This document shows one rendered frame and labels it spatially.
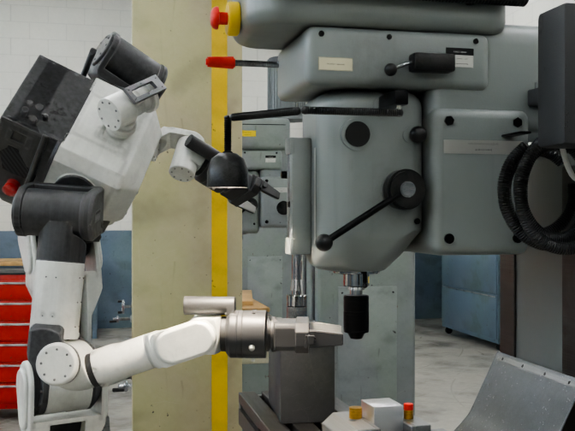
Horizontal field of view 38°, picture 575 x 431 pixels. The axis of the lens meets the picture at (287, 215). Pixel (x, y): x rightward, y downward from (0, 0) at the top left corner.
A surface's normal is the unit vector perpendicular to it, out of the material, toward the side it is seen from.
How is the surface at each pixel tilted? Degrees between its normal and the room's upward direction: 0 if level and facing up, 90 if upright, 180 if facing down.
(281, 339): 90
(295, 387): 90
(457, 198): 90
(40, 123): 57
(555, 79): 90
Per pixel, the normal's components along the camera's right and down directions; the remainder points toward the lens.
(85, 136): 0.44, -0.54
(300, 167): 0.22, 0.00
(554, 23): -0.97, 0.00
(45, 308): -0.07, -0.09
